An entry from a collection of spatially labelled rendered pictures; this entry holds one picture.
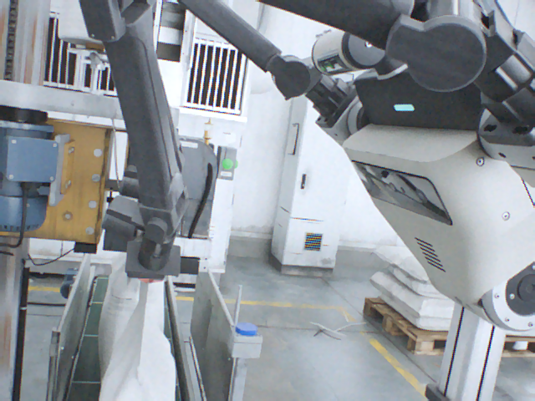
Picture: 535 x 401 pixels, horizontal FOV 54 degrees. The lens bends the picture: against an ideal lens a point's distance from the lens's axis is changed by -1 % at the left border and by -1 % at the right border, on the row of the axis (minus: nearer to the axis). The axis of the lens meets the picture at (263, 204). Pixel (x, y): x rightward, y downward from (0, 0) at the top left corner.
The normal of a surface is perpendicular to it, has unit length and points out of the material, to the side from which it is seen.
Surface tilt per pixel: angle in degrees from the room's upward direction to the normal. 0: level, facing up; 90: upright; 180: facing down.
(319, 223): 90
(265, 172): 90
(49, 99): 90
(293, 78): 103
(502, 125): 60
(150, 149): 127
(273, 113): 90
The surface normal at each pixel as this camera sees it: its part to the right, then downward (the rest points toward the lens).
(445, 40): -0.26, 0.68
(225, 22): 0.09, 0.33
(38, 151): 0.61, 0.20
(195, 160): 0.22, 0.17
